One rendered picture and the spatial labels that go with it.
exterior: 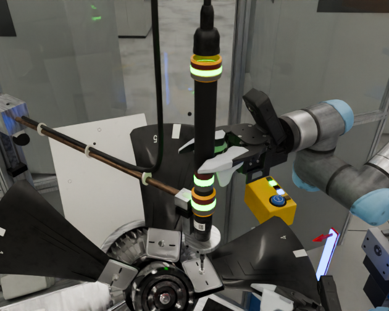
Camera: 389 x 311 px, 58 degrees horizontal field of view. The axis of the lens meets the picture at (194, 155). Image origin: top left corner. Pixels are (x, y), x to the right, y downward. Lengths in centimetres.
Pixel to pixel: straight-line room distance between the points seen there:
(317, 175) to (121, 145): 52
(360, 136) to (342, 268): 90
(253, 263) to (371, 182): 30
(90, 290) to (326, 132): 61
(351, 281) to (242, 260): 166
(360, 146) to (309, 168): 130
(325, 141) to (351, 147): 128
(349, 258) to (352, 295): 28
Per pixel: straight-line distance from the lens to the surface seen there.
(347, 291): 238
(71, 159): 97
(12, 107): 100
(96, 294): 87
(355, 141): 200
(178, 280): 72
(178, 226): 73
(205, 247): 68
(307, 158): 75
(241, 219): 187
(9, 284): 92
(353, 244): 264
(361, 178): 72
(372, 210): 70
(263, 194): 117
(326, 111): 72
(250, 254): 83
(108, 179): 96
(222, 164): 54
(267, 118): 59
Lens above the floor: 182
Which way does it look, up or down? 35 degrees down
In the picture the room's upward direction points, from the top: straight up
